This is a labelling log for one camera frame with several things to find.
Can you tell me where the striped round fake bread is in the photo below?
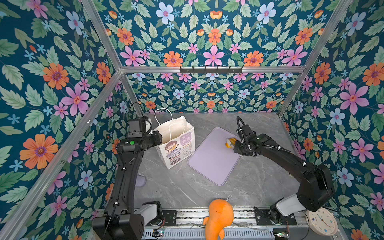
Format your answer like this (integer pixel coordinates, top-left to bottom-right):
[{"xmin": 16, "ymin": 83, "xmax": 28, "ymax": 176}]
[{"xmin": 226, "ymin": 138, "xmax": 237, "ymax": 149}]

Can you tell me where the white printed paper bag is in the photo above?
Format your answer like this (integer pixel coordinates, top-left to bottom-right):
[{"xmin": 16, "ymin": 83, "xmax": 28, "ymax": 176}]
[{"xmin": 154, "ymin": 108, "xmax": 196, "ymax": 169}]

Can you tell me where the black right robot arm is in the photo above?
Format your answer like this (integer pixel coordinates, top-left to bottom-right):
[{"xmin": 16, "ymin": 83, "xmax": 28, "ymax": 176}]
[{"xmin": 234, "ymin": 117, "xmax": 335, "ymax": 225}]

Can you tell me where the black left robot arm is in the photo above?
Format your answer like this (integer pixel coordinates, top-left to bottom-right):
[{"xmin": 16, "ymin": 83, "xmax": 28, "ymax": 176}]
[{"xmin": 92, "ymin": 116, "xmax": 162, "ymax": 240}]

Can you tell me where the lilac plastic tray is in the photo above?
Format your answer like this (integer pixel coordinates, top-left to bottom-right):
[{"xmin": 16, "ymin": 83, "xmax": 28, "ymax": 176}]
[{"xmin": 187, "ymin": 127, "xmax": 240, "ymax": 186}]

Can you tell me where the lilac oval pad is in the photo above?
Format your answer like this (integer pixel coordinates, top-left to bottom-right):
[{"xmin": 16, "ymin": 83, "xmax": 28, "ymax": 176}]
[{"xmin": 135, "ymin": 175, "xmax": 147, "ymax": 188}]

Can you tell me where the orange plush whale toy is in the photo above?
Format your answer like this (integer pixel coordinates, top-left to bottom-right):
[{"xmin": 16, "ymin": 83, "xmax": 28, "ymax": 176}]
[{"xmin": 203, "ymin": 199, "xmax": 234, "ymax": 240}]

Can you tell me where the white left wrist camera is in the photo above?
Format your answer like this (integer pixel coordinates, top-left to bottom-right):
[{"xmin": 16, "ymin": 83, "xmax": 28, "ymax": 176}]
[{"xmin": 142, "ymin": 116, "xmax": 152, "ymax": 135}]

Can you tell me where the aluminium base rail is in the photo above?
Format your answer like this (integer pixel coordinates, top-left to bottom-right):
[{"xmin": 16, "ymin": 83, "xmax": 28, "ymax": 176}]
[{"xmin": 143, "ymin": 200, "xmax": 348, "ymax": 240}]

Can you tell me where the black hook rail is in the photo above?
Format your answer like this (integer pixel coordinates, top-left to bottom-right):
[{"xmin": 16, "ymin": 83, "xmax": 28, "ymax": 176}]
[{"xmin": 179, "ymin": 66, "xmax": 243, "ymax": 75}]

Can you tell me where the white round wall clock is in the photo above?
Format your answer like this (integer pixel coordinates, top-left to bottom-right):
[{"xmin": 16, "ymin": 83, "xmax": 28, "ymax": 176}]
[{"xmin": 306, "ymin": 208, "xmax": 339, "ymax": 237}]

